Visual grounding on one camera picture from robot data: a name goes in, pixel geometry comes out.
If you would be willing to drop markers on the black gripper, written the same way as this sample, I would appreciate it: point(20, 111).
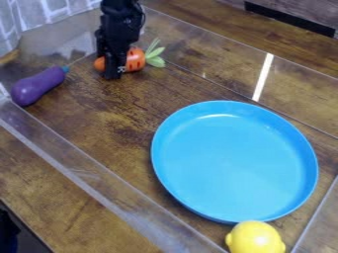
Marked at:
point(122, 20)

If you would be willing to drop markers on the orange toy carrot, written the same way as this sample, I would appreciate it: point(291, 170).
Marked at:
point(140, 57)

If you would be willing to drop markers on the blue round tray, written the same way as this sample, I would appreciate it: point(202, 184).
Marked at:
point(234, 162)

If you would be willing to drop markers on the white grey curtain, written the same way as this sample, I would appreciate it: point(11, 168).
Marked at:
point(22, 15)

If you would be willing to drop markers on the purple toy eggplant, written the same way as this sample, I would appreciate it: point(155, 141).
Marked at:
point(30, 89)

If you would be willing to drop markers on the yellow toy lemon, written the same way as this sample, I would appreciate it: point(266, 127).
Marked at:
point(254, 237)

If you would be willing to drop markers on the clear acrylic enclosure wall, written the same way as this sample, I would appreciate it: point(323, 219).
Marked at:
point(76, 176)

